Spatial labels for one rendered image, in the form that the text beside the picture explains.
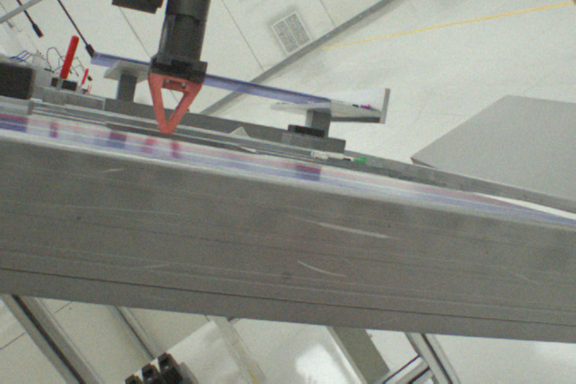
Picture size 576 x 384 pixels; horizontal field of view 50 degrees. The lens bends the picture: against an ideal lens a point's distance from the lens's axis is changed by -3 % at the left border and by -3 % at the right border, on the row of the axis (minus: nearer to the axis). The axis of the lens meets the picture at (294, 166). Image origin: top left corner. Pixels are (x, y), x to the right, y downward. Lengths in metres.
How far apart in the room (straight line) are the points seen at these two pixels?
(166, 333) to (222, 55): 6.91
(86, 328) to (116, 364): 0.13
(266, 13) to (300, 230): 8.46
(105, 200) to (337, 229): 0.10
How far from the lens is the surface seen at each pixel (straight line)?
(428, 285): 0.31
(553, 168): 0.96
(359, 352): 1.40
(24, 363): 1.86
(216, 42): 8.52
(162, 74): 0.83
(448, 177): 0.73
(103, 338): 1.83
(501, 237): 0.32
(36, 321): 1.03
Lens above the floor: 1.01
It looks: 15 degrees down
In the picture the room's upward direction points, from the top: 31 degrees counter-clockwise
